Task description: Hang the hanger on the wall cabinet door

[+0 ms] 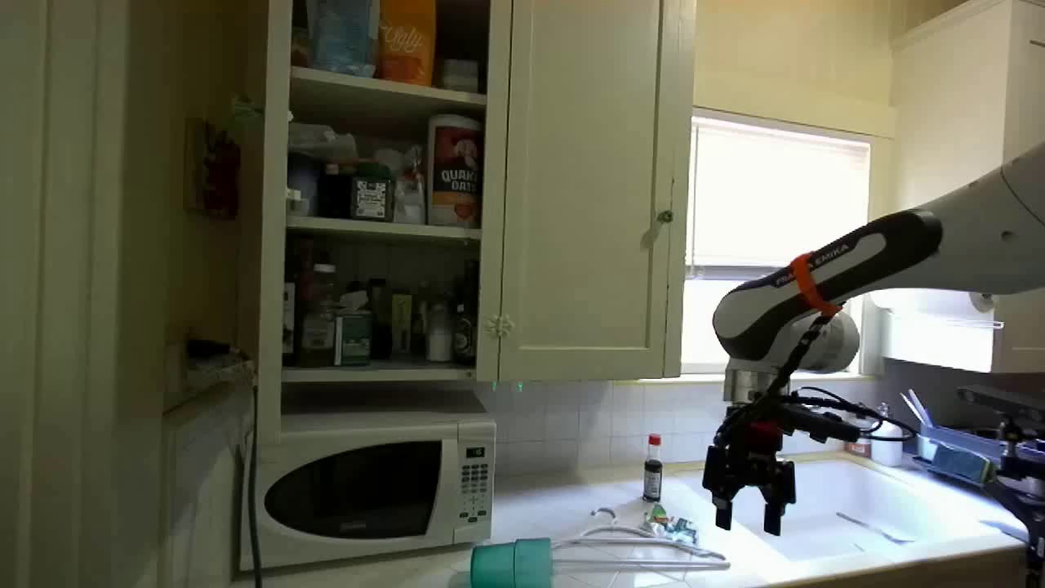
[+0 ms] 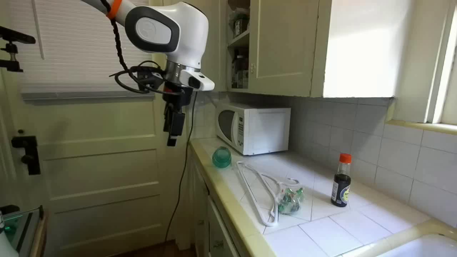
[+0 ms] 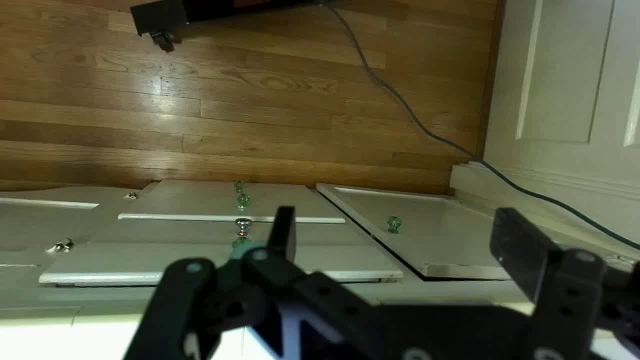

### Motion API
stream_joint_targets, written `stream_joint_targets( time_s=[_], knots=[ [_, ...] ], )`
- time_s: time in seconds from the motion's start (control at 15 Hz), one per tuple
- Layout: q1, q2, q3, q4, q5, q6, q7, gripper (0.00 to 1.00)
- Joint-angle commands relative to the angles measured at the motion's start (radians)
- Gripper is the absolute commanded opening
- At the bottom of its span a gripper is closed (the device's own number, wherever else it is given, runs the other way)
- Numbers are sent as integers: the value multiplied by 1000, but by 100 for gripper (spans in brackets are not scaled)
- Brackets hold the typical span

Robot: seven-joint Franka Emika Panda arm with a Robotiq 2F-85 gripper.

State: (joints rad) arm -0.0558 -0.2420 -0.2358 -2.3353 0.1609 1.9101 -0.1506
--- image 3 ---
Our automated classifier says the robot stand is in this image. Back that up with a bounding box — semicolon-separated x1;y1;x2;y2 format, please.
129;0;331;54

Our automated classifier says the black cable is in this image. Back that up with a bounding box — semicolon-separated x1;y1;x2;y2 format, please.
320;0;640;251

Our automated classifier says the white cabinet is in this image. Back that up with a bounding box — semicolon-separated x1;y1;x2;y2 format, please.
0;179;621;321

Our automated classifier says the white drawer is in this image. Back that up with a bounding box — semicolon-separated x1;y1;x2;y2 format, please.
118;179;346;224
39;242;404;287

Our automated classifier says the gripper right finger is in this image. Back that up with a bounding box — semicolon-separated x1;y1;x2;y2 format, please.
489;207;640;360

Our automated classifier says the white cabinet door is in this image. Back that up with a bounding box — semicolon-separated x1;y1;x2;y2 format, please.
316;183;518;281
0;186;156;253

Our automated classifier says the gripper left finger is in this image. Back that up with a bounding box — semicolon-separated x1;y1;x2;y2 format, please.
122;205;382;360

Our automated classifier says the white panelled room door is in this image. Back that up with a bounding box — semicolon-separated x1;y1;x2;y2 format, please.
481;0;640;201

